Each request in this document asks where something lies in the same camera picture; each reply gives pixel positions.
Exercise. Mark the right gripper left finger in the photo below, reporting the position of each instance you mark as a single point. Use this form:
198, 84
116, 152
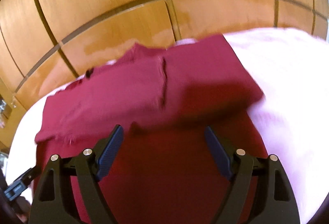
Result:
54, 200

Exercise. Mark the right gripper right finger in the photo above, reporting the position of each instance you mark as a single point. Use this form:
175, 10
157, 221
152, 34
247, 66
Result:
259, 190

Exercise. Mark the dark red garment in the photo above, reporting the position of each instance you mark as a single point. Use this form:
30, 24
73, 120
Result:
164, 100

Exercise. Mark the pink bed sheet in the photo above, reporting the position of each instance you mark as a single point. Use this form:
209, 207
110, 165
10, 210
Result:
291, 67

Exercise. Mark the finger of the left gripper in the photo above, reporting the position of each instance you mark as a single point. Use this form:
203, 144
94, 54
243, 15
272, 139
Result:
19, 185

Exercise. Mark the wooden panelled headboard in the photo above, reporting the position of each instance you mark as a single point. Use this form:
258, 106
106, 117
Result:
47, 43

